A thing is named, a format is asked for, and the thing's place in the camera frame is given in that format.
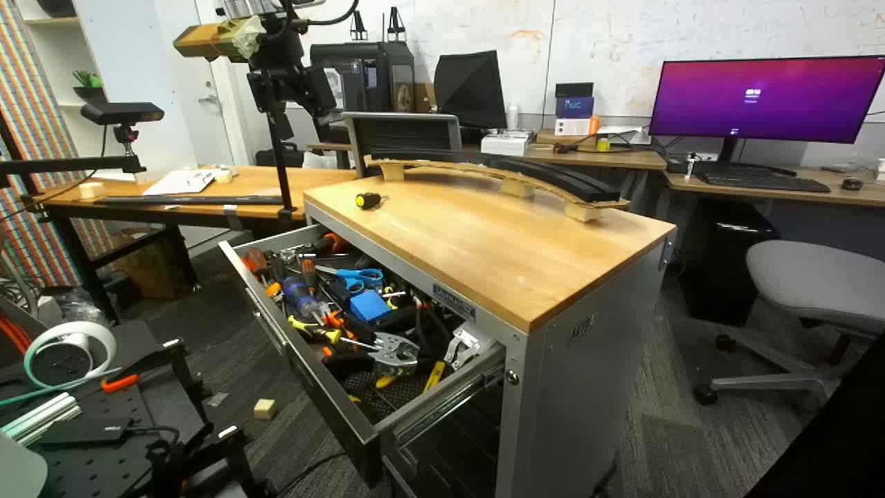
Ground black keyboard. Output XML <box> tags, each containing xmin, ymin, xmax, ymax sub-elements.
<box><xmin>693</xmin><ymin>162</ymin><xmax>826</xmax><ymax>194</ymax></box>

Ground wooden office desk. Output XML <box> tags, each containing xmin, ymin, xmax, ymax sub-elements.
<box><xmin>526</xmin><ymin>144</ymin><xmax>885</xmax><ymax>211</ymax></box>

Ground grey metal drawer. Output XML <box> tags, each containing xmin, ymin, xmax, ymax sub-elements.
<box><xmin>220</xmin><ymin>224</ymin><xmax>502</xmax><ymax>498</ymax></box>

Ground grey cabinet with wooden top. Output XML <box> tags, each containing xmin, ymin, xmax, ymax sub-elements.
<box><xmin>304</xmin><ymin>176</ymin><xmax>675</xmax><ymax>498</ymax></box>

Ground blue tool in drawer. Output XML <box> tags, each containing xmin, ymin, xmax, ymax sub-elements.
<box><xmin>349</xmin><ymin>289</ymin><xmax>389</xmax><ymax>321</ymax></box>

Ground curved wooden bow piece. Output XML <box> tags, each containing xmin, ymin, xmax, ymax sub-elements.
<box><xmin>369</xmin><ymin>158</ymin><xmax>628</xmax><ymax>220</ymax></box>

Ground black camera on tripod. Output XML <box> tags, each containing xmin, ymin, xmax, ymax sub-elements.
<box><xmin>174</xmin><ymin>0</ymin><xmax>332</xmax><ymax>215</ymax></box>

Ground widescreen monitor purple screen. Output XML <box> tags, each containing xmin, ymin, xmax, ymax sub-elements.
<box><xmin>650</xmin><ymin>56</ymin><xmax>885</xmax><ymax>144</ymax></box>

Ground grey office chair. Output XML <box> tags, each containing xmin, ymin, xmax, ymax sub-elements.
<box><xmin>692</xmin><ymin>241</ymin><xmax>885</xmax><ymax>404</ymax></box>

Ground long wooden workbench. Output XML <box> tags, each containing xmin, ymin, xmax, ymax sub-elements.
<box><xmin>32</xmin><ymin>166</ymin><xmax>357</xmax><ymax>321</ymax></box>

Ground black computer tower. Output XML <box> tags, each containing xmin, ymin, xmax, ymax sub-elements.
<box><xmin>681</xmin><ymin>195</ymin><xmax>776</xmax><ymax>323</ymax></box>

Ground small wooden cube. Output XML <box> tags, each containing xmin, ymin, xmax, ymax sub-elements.
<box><xmin>250</xmin><ymin>397</ymin><xmax>278</xmax><ymax>420</ymax></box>

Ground black monitor back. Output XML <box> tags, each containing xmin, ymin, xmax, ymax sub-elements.
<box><xmin>433</xmin><ymin>49</ymin><xmax>506</xmax><ymax>129</ymax></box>

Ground silver pliers in drawer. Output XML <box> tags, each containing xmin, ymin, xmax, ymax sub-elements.
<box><xmin>349</xmin><ymin>332</ymin><xmax>419</xmax><ymax>367</ymax></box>

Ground small yellow black screwdriver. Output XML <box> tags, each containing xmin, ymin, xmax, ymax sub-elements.
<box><xmin>354</xmin><ymin>191</ymin><xmax>382</xmax><ymax>211</ymax></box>

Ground white tape roll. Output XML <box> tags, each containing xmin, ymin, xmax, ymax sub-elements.
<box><xmin>21</xmin><ymin>321</ymin><xmax>116</xmax><ymax>390</ymax></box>

